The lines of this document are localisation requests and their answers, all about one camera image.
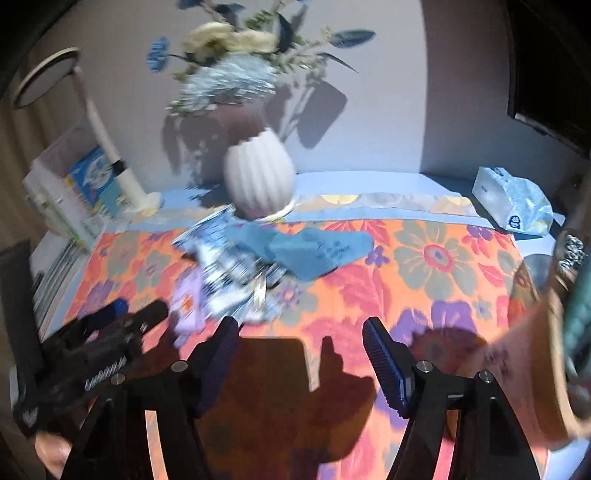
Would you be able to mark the amber ribbed glass bowl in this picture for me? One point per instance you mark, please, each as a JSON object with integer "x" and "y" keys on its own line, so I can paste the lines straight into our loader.
{"x": 531, "y": 369}

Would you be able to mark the purple cloth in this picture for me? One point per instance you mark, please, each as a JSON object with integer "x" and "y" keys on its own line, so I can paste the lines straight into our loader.
{"x": 187, "y": 304}

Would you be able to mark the clear storage box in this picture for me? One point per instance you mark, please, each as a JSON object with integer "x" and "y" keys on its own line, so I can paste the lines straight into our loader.
{"x": 46, "y": 184}

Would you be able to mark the clear plastic packet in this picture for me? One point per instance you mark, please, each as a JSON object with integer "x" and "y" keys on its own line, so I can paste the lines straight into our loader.
{"x": 221, "y": 272}

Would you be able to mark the blue and white flower bouquet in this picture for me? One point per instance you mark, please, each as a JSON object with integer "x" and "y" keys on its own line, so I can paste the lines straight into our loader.
{"x": 226, "y": 41}

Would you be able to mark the black flat screen television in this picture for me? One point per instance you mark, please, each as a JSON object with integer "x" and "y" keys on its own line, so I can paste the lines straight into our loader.
{"x": 549, "y": 60}

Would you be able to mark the blue tissue packet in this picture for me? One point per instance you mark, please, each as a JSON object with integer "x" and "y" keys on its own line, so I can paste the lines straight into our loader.
{"x": 508, "y": 203}

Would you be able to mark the teal knit cloth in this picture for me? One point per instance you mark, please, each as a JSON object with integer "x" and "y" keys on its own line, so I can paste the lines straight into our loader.
{"x": 579, "y": 323}

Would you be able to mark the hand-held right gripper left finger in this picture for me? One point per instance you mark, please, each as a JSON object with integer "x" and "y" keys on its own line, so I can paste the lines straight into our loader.
{"x": 221, "y": 353}

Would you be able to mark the person's left hand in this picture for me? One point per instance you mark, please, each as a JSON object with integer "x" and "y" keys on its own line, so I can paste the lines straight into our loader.
{"x": 51, "y": 454}

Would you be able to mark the orange floral mat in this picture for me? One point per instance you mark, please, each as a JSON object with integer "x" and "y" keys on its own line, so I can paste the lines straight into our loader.
{"x": 429, "y": 258}

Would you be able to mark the white ribbed vase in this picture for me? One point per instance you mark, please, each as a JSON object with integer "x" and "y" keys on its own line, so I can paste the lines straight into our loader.
{"x": 258, "y": 175}

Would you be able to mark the blue printed box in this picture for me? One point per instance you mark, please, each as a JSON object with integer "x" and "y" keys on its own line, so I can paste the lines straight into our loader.
{"x": 92, "y": 177}

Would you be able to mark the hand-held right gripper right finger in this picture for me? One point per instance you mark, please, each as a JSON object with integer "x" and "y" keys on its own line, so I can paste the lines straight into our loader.
{"x": 383, "y": 364}

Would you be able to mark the dark patterned cloth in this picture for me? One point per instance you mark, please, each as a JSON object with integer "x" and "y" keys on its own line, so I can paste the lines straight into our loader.
{"x": 571, "y": 258}

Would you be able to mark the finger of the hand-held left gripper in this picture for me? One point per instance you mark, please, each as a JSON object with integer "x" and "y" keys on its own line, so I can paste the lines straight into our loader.
{"x": 113, "y": 309}
{"x": 150, "y": 314}

